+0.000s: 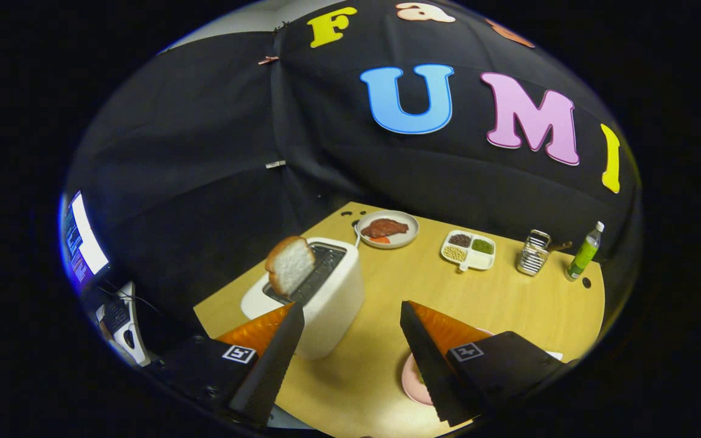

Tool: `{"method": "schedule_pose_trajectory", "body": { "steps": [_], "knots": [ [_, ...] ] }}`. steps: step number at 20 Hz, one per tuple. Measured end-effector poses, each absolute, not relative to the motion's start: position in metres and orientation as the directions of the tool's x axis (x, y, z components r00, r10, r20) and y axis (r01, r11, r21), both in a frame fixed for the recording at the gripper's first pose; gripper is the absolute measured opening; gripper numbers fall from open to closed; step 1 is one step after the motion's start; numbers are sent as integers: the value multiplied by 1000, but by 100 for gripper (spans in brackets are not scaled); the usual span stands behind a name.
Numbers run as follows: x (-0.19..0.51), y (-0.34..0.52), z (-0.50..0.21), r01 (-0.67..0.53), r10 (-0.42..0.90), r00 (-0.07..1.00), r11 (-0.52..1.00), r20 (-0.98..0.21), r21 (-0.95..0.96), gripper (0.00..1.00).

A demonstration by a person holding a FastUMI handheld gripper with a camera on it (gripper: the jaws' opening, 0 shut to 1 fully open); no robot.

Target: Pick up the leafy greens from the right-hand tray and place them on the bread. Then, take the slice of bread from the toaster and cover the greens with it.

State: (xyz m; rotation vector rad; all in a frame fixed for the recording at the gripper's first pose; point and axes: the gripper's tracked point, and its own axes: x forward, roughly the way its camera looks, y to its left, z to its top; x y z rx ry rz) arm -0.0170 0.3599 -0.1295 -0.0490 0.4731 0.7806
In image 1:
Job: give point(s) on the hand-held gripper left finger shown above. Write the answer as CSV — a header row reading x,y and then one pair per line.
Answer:
x,y
277,365

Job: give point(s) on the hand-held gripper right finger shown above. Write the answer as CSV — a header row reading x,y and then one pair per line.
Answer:
x,y
426,365

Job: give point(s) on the white bread slice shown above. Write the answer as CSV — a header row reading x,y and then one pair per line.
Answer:
x,y
289,264

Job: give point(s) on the pink round plate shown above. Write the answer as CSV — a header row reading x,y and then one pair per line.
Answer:
x,y
411,383

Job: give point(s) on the white toaster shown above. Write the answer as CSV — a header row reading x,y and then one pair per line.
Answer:
x,y
332,304

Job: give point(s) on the white divided spice dish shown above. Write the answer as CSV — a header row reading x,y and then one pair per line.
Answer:
x,y
478,261

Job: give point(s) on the orange carrot slice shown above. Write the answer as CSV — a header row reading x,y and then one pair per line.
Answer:
x,y
380,239

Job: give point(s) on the beige round plate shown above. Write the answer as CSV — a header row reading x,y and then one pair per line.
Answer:
x,y
412,231

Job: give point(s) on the white side desk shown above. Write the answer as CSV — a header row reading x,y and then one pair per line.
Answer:
x,y
137,347

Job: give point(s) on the red meat steak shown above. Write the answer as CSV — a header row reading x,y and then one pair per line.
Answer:
x,y
384,228

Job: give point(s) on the black keyboard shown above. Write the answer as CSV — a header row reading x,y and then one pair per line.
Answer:
x,y
116,316

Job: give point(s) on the green label drink bottle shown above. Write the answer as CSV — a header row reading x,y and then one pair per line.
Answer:
x,y
583,255

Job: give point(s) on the white clip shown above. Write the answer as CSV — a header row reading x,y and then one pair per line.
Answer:
x,y
275,164

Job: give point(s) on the black backdrop cloth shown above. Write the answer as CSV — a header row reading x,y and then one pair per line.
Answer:
x,y
204,152

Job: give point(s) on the computer monitor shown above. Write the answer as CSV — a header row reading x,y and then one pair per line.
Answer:
x,y
86,237

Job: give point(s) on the pink clothes peg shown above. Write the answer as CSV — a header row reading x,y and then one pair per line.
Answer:
x,y
268,59

